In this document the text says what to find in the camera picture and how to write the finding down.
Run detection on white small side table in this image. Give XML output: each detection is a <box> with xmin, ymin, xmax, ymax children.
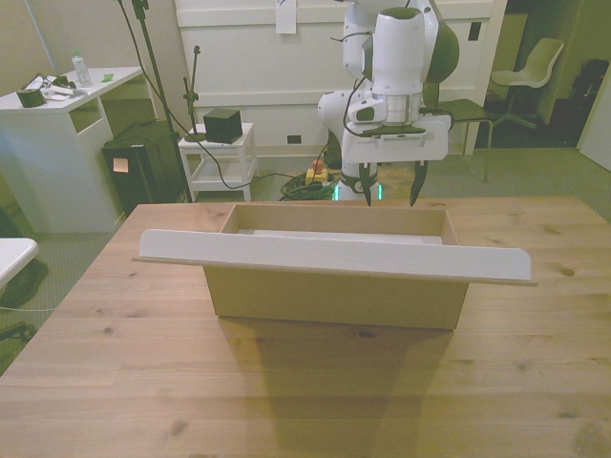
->
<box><xmin>178</xmin><ymin>122</ymin><xmax>260</xmax><ymax>202</ymax></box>

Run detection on dark seat metal chair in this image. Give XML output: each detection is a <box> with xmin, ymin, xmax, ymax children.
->
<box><xmin>436</xmin><ymin>98</ymin><xmax>495</xmax><ymax>183</ymax></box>

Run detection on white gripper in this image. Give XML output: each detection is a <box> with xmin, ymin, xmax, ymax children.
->
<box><xmin>341</xmin><ymin>112</ymin><xmax>453</xmax><ymax>208</ymax></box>

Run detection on white paper sheet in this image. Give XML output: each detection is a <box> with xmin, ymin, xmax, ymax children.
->
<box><xmin>275</xmin><ymin>0</ymin><xmax>298</xmax><ymax>35</ymax></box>

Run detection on white-lined cardboard box lid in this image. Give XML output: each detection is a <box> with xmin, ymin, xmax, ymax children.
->
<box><xmin>132</xmin><ymin>228</ymin><xmax>538</xmax><ymax>288</ymax></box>

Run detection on white swivel chair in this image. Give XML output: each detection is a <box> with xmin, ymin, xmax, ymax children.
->
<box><xmin>490</xmin><ymin>37</ymin><xmax>565</xmax><ymax>130</ymax></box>

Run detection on red emergency stop button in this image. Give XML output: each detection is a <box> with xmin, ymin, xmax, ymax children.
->
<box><xmin>305</xmin><ymin>160</ymin><xmax>331</xmax><ymax>185</ymax></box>

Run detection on black cube speaker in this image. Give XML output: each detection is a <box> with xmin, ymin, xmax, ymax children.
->
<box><xmin>202</xmin><ymin>108</ymin><xmax>242</xmax><ymax>145</ymax></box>

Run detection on black tripod stand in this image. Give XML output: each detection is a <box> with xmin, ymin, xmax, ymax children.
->
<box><xmin>114</xmin><ymin>0</ymin><xmax>195</xmax><ymax>204</ymax></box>

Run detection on white desk cabinet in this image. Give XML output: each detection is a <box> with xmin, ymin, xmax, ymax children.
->
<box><xmin>0</xmin><ymin>66</ymin><xmax>158</xmax><ymax>234</ymax></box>

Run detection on black computer tower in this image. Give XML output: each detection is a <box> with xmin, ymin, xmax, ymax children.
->
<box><xmin>101</xmin><ymin>120</ymin><xmax>187</xmax><ymax>217</ymax></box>

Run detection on open wooden box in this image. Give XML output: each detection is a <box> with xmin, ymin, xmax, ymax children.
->
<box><xmin>203</xmin><ymin>202</ymin><xmax>470</xmax><ymax>331</ymax></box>

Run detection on clear plastic water bottle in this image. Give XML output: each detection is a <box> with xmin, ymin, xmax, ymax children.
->
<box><xmin>71</xmin><ymin>49</ymin><xmax>94</xmax><ymax>89</ymax></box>

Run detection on black microphone stand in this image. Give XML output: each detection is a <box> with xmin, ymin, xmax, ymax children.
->
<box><xmin>182</xmin><ymin>45</ymin><xmax>208</xmax><ymax>143</ymax></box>

